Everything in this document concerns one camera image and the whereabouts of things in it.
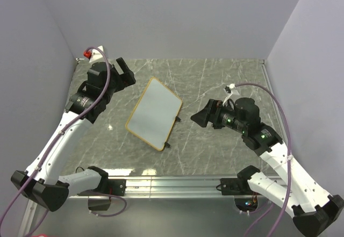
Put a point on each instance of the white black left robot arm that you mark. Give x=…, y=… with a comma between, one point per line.
x=42, y=182

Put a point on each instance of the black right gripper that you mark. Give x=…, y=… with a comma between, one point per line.
x=213, y=110

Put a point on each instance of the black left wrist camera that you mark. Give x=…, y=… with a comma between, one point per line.
x=96, y=78

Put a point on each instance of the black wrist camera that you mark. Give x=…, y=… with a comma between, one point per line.
x=247, y=111
x=96, y=78

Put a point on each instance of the red cable cap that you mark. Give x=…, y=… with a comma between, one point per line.
x=87, y=54

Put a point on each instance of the black whiteboard foot left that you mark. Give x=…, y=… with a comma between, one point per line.
x=167, y=144

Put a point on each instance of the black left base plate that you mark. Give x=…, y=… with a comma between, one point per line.
x=116, y=187

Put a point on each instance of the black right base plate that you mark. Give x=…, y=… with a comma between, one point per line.
x=233, y=187

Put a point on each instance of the aluminium front rail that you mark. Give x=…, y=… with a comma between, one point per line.
x=171, y=187

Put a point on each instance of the aluminium right side rail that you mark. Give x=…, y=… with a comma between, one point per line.
x=280, y=114

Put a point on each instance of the aluminium rail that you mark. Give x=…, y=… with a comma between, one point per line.
x=171, y=187
x=280, y=114

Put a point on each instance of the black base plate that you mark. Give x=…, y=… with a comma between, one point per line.
x=116, y=187
x=233, y=187

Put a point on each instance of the yellow framed whiteboard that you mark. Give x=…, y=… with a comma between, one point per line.
x=153, y=116

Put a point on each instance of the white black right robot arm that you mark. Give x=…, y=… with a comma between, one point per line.
x=310, y=206

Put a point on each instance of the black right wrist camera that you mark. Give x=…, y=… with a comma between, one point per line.
x=247, y=111

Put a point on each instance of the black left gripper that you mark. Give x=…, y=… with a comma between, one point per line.
x=128, y=77

